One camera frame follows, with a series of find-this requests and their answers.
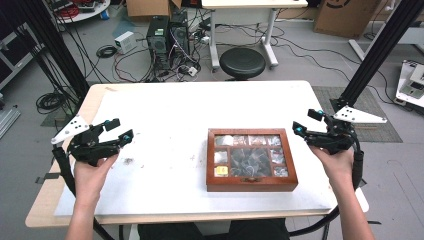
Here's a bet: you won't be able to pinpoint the wooden box with glass lid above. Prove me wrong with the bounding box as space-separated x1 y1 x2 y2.
205 127 299 193

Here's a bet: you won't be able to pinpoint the black frame post with cables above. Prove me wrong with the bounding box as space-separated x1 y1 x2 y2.
13 0 92 102

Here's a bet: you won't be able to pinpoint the person's left hand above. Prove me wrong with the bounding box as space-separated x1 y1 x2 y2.
73 153 120 201

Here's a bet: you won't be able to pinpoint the plain cardboard box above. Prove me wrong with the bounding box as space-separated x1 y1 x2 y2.
125 0 183 18

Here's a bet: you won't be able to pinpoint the round white table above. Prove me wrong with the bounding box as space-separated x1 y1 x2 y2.
49 0 111 25

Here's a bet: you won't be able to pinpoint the red cable coil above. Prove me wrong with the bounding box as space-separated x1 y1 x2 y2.
55 4 81 20

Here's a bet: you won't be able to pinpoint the left hand-held gripper cable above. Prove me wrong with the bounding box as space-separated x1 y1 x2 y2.
51 145 78 198

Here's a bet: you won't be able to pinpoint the person's black pants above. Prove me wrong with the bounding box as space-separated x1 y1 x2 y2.
137 218 292 240

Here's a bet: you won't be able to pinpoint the black tape strip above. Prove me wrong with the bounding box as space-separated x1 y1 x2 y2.
34 172 61 185

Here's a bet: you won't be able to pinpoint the black round stool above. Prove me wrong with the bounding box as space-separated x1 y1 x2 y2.
219 46 267 81

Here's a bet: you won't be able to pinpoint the small white box device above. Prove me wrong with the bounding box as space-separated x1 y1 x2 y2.
113 30 137 55

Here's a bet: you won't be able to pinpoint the white device with screen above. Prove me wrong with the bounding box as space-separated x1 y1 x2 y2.
394 59 424 108

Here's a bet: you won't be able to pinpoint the black computer tower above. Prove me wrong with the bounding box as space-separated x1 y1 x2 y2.
146 15 171 72

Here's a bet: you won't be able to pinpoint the cardboard box with black print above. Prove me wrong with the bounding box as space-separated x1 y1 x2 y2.
313 0 383 39

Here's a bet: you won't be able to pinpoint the white desk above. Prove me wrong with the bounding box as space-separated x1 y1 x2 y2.
201 0 309 72

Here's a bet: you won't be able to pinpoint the grey floor mat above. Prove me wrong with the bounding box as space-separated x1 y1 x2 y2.
311 85 404 144

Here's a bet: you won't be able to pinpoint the grey metal rack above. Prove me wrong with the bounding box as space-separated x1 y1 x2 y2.
0 22 45 92

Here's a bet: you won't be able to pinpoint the small black cable coil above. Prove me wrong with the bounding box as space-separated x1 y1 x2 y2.
95 44 118 60

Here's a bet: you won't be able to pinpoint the dark open computer tower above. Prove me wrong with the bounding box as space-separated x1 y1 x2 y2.
169 10 192 57

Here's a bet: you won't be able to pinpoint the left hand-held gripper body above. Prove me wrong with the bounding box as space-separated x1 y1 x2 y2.
50 114 121 168

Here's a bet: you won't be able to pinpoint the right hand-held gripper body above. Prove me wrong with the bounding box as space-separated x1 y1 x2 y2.
305 105 388 156

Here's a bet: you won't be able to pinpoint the pile of packets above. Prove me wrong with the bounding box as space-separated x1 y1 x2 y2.
214 134 290 178

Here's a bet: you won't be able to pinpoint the large black cable coil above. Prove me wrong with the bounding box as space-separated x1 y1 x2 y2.
35 91 69 115

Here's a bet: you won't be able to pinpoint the person's right hand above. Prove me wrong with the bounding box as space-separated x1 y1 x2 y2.
309 146 355 188

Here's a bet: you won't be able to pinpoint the white table mat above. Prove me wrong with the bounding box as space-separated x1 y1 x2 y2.
54 89 338 218

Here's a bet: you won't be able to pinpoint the yellow packet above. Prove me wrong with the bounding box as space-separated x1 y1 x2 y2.
214 165 230 178

